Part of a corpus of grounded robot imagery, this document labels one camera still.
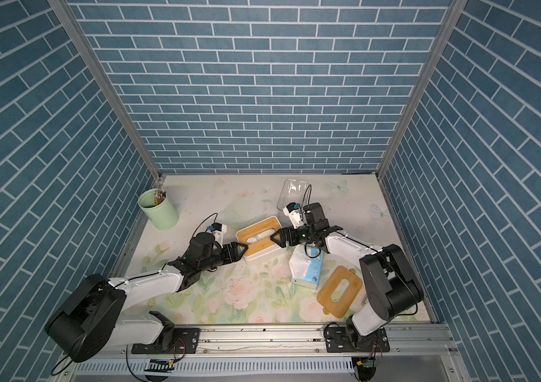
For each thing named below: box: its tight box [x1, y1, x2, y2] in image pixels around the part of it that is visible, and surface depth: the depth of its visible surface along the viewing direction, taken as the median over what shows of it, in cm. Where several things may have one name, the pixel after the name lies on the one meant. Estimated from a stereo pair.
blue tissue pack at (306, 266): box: [288, 244, 325, 290], surface depth 84 cm
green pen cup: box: [137, 188, 180, 230], surface depth 96 cm
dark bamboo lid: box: [316, 265, 363, 320], surface depth 86 cm
